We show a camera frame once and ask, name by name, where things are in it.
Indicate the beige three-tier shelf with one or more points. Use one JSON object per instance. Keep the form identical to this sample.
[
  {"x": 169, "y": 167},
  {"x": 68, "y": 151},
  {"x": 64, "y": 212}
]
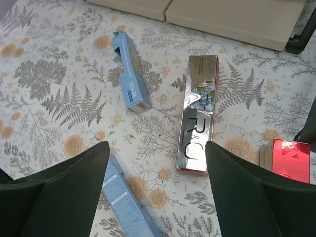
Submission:
[{"x": 265, "y": 23}]

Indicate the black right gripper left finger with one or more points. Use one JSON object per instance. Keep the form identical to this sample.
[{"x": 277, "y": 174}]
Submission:
[{"x": 59, "y": 201}]

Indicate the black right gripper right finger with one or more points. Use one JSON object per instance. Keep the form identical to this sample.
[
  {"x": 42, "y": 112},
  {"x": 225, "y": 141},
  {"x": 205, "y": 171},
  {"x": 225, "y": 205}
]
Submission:
[{"x": 254, "y": 202}]

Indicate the black wire dish rack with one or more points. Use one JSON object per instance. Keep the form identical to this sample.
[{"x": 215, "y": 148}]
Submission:
[{"x": 308, "y": 132}]

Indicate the light blue toothpaste box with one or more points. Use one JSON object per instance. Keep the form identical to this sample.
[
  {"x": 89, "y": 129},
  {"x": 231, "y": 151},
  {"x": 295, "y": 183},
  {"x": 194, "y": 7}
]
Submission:
[{"x": 132, "y": 83}]

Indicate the brown red toothpaste box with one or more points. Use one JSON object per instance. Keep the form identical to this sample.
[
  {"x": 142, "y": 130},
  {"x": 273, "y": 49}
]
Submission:
[{"x": 198, "y": 113}]

